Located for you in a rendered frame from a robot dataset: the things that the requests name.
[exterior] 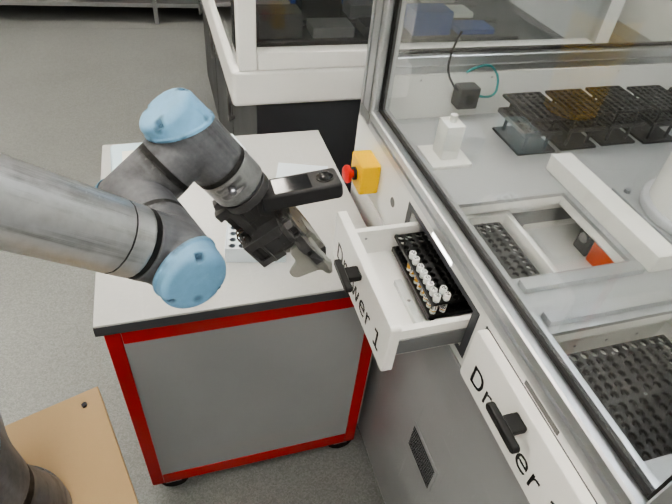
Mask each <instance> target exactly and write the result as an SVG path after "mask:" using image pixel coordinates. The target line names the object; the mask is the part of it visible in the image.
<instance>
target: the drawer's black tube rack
mask: <svg viewBox="0 0 672 504"><path fill-rule="evenodd" d="M404 235H405V237H406V238H405V239H406V240H408V242H409V244H410V245H411V247H412V249H413V251H416V253H417V254H416V256H418V257H419V258H420V263H421V264H423V265H424V269H426V270H427V271H428V273H427V275H429V276H430V277H431V280H430V281H433V282H434V287H436V288H437V289H438V291H437V293H439V289H440V286H441V285H445V286H447V291H449V292H450V293H451V297H450V300H449V301H444V300H443V298H442V297H443V295H441V300H442V302H443V304H442V305H446V304H447V307H446V310H445V312H444V313H442V312H440V311H439V308H440V306H438V307H437V310H436V313H435V314H431V313H430V312H429V311H430V308H428V307H426V303H427V302H425V301H423V296H421V295H420V291H421V290H418V289H417V284H414V277H411V276H410V275H409V274H410V271H407V269H406V268H407V263H408V262H407V260H406V258H405V256H404V255H403V253H402V251H401V249H400V247H399V246H393V247H392V250H391V251H392V252H393V254H394V256H395V258H396V260H397V262H398V264H399V266H400V268H401V270H402V271H403V273H404V275H405V277H406V279H407V281H408V283H409V285H410V287H411V289H412V290H413V292H414V294H415V296H416V298H417V300H418V302H419V304H420V306H421V308H422V309H423V311H424V313H425V315H426V317H427V319H428V320H429V321H431V320H435V319H436V318H442V317H447V316H453V315H459V314H464V313H470V312H473V310H472V309H471V307H470V306H469V304H468V302H467V301H466V299H465V297H464V296H463V294H462V293H461V291H460V289H459V288H458V286H457V284H456V283H455V281H454V279H453V278H452V276H451V275H450V273H449V271H448V270H447V268H446V266H445V265H444V263H443V262H442V260H441V258H440V257H439V255H438V253H437V252H436V250H435V249H434V247H433V245H432V244H431V242H430V241H429V240H428V237H427V236H426V235H425V232H424V231H422V232H415V233H407V234H404ZM416 235H419V236H421V237H417V236H416ZM407 236H410V237H412V238H408V237H407ZM419 240H422V241H424V242H420V241H419ZM410 241H413V242H415V243H411V242H410Z"/></svg>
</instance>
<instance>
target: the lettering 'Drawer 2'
mask: <svg viewBox="0 0 672 504"><path fill-rule="evenodd" d="M476 371H478V373H479V375H480V377H481V386H480V388H477V387H476V386H475V384H474V382H473V381H472V380H473V377H474V375H475V373H476ZM470 380H471V382H472V384H473V386H474V387H475V389H476V390H477V391H479V392H480V391H481V390H482V389H483V385H484V382H483V378H482V375H481V373H480V371H479V369H478V368H477V366H475V368H474V371H473V373H472V375H471V378H470ZM486 397H489V398H490V400H491V401H492V398H491V397H490V396H489V395H488V392H487V391H486V393H485V395H484V397H483V399H482V402H483V403H484V401H485V399H486ZM520 456H521V457H522V458H523V459H524V461H525V464H526V467H525V466H524V465H523V463H522V461H521V459H520ZM518 459H519V461H520V463H521V465H522V466H523V468H524V470H525V472H527V470H528V464H527V461H526V459H525V457H524V456H523V455H522V454H521V453H518V454H517V455H516V457H515V461H516V465H517V467H518V469H519V471H520V472H521V474H522V475H524V473H523V472H522V471H521V469H520V467H519V465H518ZM533 480H534V481H536V483H537V484H538V487H539V486H540V484H539V482H538V481H537V480H536V479H535V476H534V474H532V476H531V477H530V478H529V480H528V481H527V485H528V486H529V485H530V483H531V482H532V481H533Z"/></svg>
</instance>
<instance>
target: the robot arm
mask: <svg viewBox="0 0 672 504"><path fill-rule="evenodd" d="M139 127H140V130H141V132H142V133H143V134H144V136H145V139H144V140H143V141H142V142H143V143H142V144H140V145H139V146H138V147H137V148H136V149H135V150H134V151H133V152H132V153H131V154H130V155H129V156H128V157H127V158H126V159H125V160H123V161H122V162H121V163H120V164H119V165H118V166H117V167H116V168H115V169H114V170H113V171H112V172H111V173H110V174H109V175H108V176H107V177H105V178H104V179H102V180H100V181H99V182H98V183H97V184H96V186H95V187H92V186H90V185H87V184H84V183H81V182H78V181H76V180H73V179H70V178H67V177H65V176H62V175H59V174H56V173H54V172H51V171H48V170H45V169H42V168H40V167H37V166H34V165H31V164H29V163H26V162H23V161H20V160H18V159H15V158H12V157H9V156H6V155H4V154H1V153H0V250H2V251H6V252H11V253H15V254H20V255H24V256H29V257H33V258H38V259H42V260H46V261H51V262H55V263H60V264H64V265H69V266H73V267H77V268H82V269H86V270H91V271H95V272H100V273H104V274H108V275H113V276H117V277H122V278H128V279H131V280H135V281H140V282H144V283H148V284H150V285H152V286H153V290H154V292H155V293H156V294H157V295H158V296H160V297H161V298H162V300H163V301H164V302H165V303H166V304H168V305H169V306H171V307H174V308H179V309H186V308H192V307H195V306H198V305H200V304H202V303H204V302H206V301H207V300H209V299H210V298H211V297H213V296H214V295H215V294H216V293H217V291H218V289H220V288H221V285H222V284H223V282H224V279H225V276H226V263H225V260H224V258H223V257H222V255H221V254H220V253H219V251H218V250H217V248H216V245H215V243H214V241H213V240H212V239H211V238H210V237H207V235H206V234H205V233H204V232H203V230H202V229H201V228H200V227H199V225H198V224H197V223H196V222H195V220H194V219H193V218H192V217H191V215H190V214H189V213H188V212H187V210H186V209H185V208H184V207H183V206H182V204H181V203H180V202H179V201H178V198H179V197H180V196H181V195H182V194H183V193H184V192H185V191H186V190H187V189H188V188H189V186H190V185H191V184H192V183H193V182H195V183H196V184H197V185H199V186H200V187H201V188H202V189H203V190H204V191H205V192H206V193H208V194H209V195H210V196H211V197H212V198H213V199H214V200H213V201H212V204H213V207H214V209H215V212H214V214H215V218H217V219H218V220H219V221H220V222H221V223H222V222H223V221H227V222H228V223H229V224H230V225H231V226H232V227H233V228H234V229H235V230H236V235H237V240H238V241H239V242H240V243H241V244H242V245H243V249H244V250H245V251H246V252H247V253H249V254H250V255H251V256H252V257H253V258H254V259H255V260H256V261H258V262H259V263H260V264H261V265H262V266H263V267H264V268H265V267H266V266H268V265H269V264H271V263H272V262H274V261H277V260H279V259H281V258H282V257H284V256H285V255H287V253H289V252H290V253H291V255H292V256H293V258H294V259H295V262H294V264H293V266H292V267H291V269H290V271H289V272H290V274H291V275H292V276H293V277H301V276H304V275H306V274H309V273H312V272H314V271H317V270H323V271H324V272H326V273H329V274H330V273H331V272H333V269H332V261H331V260H330V259H329V258H328V257H327V256H326V246H325V244H324V243H323V241H322V240H321V239H320V237H319V236H318V234H317V233H316V231H315V230H314V229H313V228H312V226H311V224H310V223H309V222H308V221H307V219H306V218H305V217H304V216H303V214H302V213H301V212H300V211H299V209H298V208H297V207H296V206H300V205H305V204H310V203H315V202H320V201H325V200H331V199H336V198H340V197H342V195H343V184H342V182H341V180H340V178H339V176H338V174H337V173H336V171H335V169H334V168H328V169H322V170H317V171H311V172H306V173H301V174H295V175H290V176H285V177H279V178H274V179H268V177H267V176H266V175H265V174H264V172H263V171H262V170H261V167H260V166H259V164H258V163H257V162H256V161H255V160H254V159H253V158H252V157H251V156H250V155H249V154H248V152H247V151H246V150H245V149H244V148H243V147H242V146H241V145H240V144H239V143H238V142H237V141H236V139H235V138H234V137H233V136H232V135H231V134H230V133H229V132H228V131H227V129H226V128H225V127H224V126H223V125H222V124H221V123H220V122H219V120H218V119H217V118H216V117H215V115H214V113H213V112H212V111H211V110H210V109H208V108H207V107H206V106H205V105H204V104H203V103H202V102H201V101H200V100H199V99H198V98H197V97H196V96H195V95H194V94H193V93H192V92H191V91H190V90H188V89H185V88H172V89H169V90H167V91H165V92H163V93H162V94H160V95H159V96H157V97H156V98H155V99H154V100H153V101H152V102H151V103H150V104H149V105H148V108H147V109H146V110H145V111H144V112H143V113H142V115H141V117H140V121H139ZM237 232H238V234H237ZM238 237H239V238H240V240H241V241H242V242H241V241H240V240H239V239H238ZM286 252H287V253H286ZM0 504H73V503H72V498H71V496H70V493H69V491H68V490H67V488H66V487H65V485H64V484H63V482H62V481H61V480H60V479H59V478H58V477H57V476H56V475H55V474H54V473H52V472H51V471H49V470H47V469H45V468H42V467H39V466H34V465H29V464H27V463H26V462H25V460H24V459H23V458H22V456H21V455H20V454H19V452H18V451H17V450H16V449H15V447H14V446H13V445H12V443H11V441H10V439H9V437H8V435H7V432H6V429H5V426H4V422H3V419H2V415H1V412H0Z"/></svg>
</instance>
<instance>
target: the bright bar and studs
mask: <svg viewBox="0 0 672 504"><path fill-rule="evenodd" d="M394 286H395V288H396V290H397V292H398V294H399V296H400V298H401V300H402V302H403V304H404V306H405V308H406V310H407V312H408V314H409V316H410V318H411V320H412V322H413V324H414V323H419V322H423V320H422V318H421V316H420V314H419V312H418V311H417V309H416V307H415V305H414V303H413V301H412V299H411V297H410V295H409V293H408V291H407V289H406V287H405V285H404V283H403V282H402V280H401V279H398V280H394Z"/></svg>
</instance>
